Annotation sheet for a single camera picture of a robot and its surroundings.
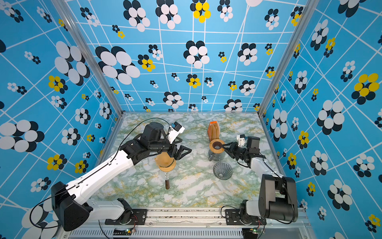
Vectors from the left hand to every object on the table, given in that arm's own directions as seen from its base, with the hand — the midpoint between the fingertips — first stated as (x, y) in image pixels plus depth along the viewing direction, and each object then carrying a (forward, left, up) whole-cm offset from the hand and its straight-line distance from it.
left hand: (187, 145), depth 71 cm
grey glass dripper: (-4, -20, -22) cm, 29 cm away
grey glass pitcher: (+5, -18, -22) cm, 29 cm away
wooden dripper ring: (-6, +10, -14) cm, 18 cm away
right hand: (+8, -21, -15) cm, 27 cm away
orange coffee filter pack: (+23, -16, -18) cm, 33 cm away
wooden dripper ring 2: (+10, -17, -16) cm, 25 cm away
